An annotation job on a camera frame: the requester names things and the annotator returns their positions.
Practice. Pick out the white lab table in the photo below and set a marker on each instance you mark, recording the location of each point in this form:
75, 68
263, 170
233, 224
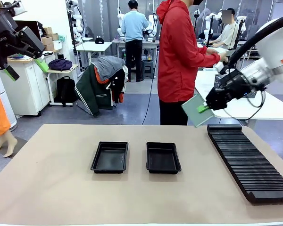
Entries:
94, 46

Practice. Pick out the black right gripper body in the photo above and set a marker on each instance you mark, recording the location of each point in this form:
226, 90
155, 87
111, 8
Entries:
231, 87

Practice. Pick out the white storage cabinet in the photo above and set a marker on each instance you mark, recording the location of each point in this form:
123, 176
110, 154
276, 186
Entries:
26, 89

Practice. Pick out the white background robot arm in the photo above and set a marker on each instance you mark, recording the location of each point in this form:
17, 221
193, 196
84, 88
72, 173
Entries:
120, 23
207, 28
78, 21
152, 23
242, 24

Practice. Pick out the grey plastic stool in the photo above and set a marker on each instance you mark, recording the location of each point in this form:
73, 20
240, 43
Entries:
148, 68

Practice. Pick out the person's left forearm red sleeve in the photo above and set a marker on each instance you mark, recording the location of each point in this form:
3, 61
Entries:
202, 49

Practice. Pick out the person's left hand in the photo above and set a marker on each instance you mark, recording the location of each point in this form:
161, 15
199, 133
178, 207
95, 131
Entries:
213, 50

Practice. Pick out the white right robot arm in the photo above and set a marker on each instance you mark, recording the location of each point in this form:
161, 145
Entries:
273, 44

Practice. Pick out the person in red jacket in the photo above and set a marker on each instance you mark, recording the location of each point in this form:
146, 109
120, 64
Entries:
177, 58

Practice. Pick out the black backpack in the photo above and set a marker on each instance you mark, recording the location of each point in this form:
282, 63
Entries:
66, 90

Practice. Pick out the small wooden rolling desk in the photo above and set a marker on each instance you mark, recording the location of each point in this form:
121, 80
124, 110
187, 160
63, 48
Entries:
68, 69

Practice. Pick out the seated person in beige shirt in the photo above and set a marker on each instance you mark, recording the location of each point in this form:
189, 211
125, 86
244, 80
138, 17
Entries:
228, 33

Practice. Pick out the mannequin with orange trousers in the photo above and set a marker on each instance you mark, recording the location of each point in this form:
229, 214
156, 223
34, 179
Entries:
0, 113

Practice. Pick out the black slotted board rack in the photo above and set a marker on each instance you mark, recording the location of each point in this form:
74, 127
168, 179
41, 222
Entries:
247, 160

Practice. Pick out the grey hoodie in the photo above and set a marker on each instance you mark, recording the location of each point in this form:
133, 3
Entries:
108, 66

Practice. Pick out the dark green jacket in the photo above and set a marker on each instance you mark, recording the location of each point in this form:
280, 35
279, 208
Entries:
89, 91

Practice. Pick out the person's right hand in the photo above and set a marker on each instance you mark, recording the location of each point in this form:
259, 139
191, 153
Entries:
222, 57

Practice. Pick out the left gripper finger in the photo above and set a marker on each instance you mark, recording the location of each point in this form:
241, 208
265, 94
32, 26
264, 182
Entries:
11, 73
30, 41

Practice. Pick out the person's right forearm red sleeve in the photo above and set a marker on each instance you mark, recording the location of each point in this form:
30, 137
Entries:
208, 60

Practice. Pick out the green perforated circuit board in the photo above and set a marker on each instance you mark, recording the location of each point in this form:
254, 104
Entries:
193, 110

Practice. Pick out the white storage box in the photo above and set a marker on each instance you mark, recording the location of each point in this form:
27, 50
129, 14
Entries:
57, 45

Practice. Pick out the small cardboard box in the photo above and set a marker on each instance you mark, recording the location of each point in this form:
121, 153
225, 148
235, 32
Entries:
47, 30
55, 37
46, 40
49, 47

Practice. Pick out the black baseball cap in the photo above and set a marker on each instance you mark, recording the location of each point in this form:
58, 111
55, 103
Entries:
99, 41

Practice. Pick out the purple backpack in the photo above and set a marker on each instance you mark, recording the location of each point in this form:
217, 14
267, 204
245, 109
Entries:
60, 64

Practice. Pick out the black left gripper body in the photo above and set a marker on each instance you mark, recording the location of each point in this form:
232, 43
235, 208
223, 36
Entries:
0, 30

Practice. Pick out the black ESD tray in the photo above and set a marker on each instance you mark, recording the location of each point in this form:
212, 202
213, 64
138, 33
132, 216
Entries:
109, 157
163, 157

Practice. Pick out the black monitor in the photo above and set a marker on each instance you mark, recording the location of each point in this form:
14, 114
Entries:
34, 26

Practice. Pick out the orange black jacket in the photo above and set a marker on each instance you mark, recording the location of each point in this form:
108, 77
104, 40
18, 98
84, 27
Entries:
101, 78

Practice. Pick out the man in light blue sweater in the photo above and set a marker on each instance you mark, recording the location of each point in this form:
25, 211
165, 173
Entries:
134, 26

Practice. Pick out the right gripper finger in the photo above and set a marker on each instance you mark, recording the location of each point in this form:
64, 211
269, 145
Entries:
212, 96
202, 109

